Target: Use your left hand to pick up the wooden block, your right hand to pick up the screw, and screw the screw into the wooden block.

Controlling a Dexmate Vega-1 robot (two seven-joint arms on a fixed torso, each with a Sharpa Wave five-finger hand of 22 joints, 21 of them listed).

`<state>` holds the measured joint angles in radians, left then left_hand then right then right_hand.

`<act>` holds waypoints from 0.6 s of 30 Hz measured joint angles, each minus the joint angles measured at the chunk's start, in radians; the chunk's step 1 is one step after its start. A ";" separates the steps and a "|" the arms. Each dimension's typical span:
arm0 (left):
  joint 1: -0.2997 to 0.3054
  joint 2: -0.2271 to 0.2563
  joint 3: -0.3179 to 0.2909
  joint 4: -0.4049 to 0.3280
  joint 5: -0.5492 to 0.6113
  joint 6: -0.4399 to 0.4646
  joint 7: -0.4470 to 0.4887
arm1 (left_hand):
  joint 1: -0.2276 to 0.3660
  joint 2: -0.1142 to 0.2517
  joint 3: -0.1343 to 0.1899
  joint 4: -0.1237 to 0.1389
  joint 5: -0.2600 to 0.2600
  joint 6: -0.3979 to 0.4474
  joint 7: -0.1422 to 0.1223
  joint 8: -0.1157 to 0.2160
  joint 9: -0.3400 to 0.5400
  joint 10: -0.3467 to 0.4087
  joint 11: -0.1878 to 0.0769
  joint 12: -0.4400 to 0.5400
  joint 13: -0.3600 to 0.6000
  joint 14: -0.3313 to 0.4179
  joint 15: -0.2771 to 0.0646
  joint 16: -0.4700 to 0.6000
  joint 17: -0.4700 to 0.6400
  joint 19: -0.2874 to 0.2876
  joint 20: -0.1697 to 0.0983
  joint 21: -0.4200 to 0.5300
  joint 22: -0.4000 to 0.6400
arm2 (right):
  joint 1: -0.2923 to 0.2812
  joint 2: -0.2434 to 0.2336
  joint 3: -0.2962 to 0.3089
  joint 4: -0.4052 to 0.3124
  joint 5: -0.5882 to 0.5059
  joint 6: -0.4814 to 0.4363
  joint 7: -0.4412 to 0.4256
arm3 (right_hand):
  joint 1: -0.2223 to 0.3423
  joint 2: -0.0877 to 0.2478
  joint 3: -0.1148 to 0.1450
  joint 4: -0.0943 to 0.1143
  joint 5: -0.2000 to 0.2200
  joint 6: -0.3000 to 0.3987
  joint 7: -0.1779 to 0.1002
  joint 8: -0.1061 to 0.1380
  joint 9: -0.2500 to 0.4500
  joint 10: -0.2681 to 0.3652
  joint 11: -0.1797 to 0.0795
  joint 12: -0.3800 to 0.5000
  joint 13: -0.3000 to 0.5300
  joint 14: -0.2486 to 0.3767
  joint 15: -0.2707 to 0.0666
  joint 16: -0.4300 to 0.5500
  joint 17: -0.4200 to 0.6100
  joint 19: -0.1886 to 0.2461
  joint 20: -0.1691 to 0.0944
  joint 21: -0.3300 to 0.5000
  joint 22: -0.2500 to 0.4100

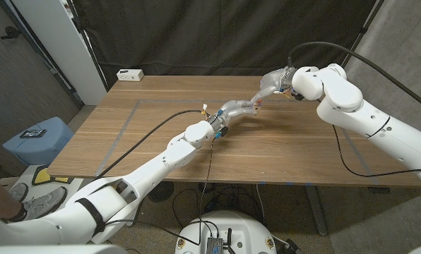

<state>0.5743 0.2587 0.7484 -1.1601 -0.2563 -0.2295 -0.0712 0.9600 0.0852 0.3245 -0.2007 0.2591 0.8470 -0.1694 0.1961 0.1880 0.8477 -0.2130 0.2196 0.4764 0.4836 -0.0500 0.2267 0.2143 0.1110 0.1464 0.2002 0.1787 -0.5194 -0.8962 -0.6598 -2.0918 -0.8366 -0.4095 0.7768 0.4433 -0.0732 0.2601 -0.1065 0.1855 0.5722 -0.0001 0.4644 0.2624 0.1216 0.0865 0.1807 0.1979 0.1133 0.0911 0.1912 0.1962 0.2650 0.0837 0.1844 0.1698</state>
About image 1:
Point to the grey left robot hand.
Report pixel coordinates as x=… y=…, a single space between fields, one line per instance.
x=233 y=109

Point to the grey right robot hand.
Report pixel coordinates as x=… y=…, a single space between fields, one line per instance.
x=275 y=81

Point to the red-headed wooden screw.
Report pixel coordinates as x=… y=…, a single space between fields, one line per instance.
x=258 y=103

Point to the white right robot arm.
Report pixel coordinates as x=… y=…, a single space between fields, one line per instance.
x=366 y=113

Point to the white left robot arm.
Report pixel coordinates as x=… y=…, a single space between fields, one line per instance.
x=171 y=158

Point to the black backdrop curtain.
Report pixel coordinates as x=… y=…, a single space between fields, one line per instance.
x=214 y=35

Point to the black backdrop stand pole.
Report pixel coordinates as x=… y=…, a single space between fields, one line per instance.
x=87 y=44
x=362 y=31

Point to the round black floor fan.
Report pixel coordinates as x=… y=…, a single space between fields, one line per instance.
x=164 y=192

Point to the white power strip box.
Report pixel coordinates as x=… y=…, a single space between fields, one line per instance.
x=130 y=75

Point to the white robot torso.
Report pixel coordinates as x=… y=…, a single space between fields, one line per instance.
x=246 y=229

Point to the grey table leg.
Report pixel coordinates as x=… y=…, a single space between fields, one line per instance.
x=318 y=215

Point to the grey electronics box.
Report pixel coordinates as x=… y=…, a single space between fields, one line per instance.
x=214 y=245

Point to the white pillar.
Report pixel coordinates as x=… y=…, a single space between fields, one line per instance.
x=65 y=46

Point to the blue plastic stool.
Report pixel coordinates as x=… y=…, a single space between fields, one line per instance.
x=44 y=150

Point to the black smartphone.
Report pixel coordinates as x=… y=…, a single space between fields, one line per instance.
x=33 y=133

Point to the grey black sneaker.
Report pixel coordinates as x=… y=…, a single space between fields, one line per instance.
x=18 y=192
x=42 y=204

